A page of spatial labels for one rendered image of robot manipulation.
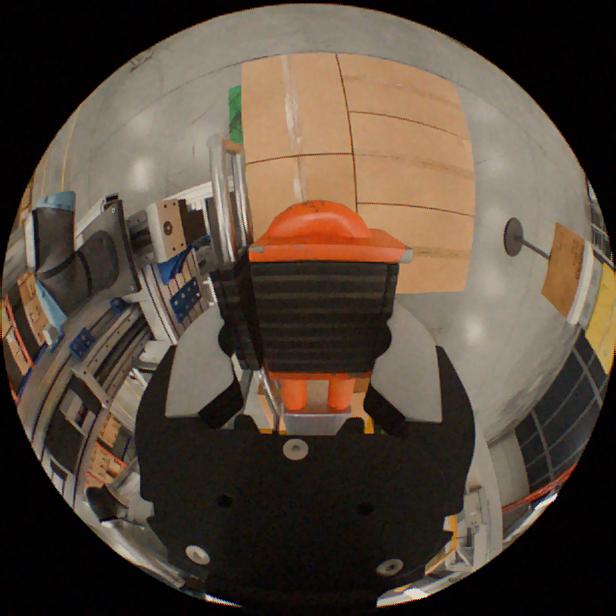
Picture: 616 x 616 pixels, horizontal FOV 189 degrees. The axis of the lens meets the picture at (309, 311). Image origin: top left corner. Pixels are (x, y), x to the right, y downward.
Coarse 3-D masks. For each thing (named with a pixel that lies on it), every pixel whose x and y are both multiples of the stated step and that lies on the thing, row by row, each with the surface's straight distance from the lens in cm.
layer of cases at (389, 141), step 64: (256, 64) 109; (320, 64) 104; (384, 64) 114; (256, 128) 89; (320, 128) 86; (384, 128) 91; (448, 128) 109; (256, 192) 84; (320, 192) 81; (384, 192) 86; (448, 192) 100; (448, 256) 105
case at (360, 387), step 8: (264, 360) 84; (272, 384) 75; (360, 384) 74; (280, 392) 72; (360, 392) 72; (264, 400) 76; (352, 400) 75; (360, 400) 76; (264, 408) 80; (352, 408) 80; (360, 408) 80; (272, 416) 85; (352, 416) 85; (360, 416) 86; (272, 424) 92; (280, 424) 91
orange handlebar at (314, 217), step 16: (288, 208) 11; (304, 208) 10; (320, 208) 10; (336, 208) 11; (272, 224) 11; (288, 224) 10; (304, 224) 10; (320, 224) 10; (336, 224) 10; (352, 224) 10; (288, 384) 16; (304, 384) 17; (336, 384) 17; (352, 384) 17; (288, 400) 18; (304, 400) 19; (336, 400) 18
